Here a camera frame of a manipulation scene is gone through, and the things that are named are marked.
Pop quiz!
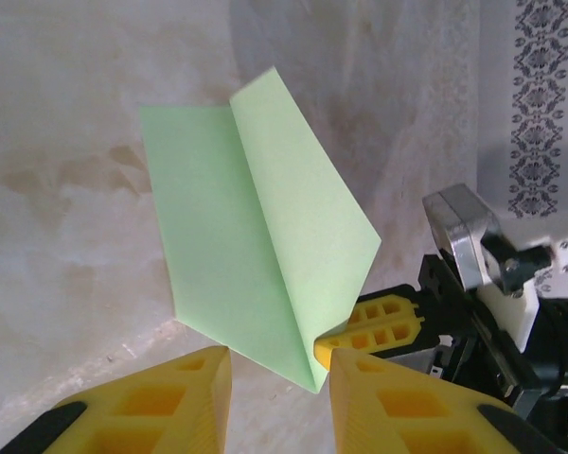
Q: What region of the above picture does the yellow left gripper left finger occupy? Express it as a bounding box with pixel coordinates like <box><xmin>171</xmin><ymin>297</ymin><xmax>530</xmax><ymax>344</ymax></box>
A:
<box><xmin>0</xmin><ymin>344</ymin><xmax>233</xmax><ymax>454</ymax></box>

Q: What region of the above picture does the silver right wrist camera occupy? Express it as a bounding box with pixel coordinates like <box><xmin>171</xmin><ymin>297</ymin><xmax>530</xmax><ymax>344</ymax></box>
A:
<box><xmin>421</xmin><ymin>183</ymin><xmax>551</xmax><ymax>299</ymax></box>

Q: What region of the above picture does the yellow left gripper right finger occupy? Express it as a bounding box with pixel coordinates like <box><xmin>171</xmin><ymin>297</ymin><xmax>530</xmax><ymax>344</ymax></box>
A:
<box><xmin>328</xmin><ymin>348</ymin><xmax>567</xmax><ymax>454</ymax></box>

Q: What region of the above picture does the light green paper sheet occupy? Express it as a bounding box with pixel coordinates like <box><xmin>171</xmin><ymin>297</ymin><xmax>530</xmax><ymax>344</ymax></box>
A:
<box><xmin>139</xmin><ymin>65</ymin><xmax>383</xmax><ymax>394</ymax></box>

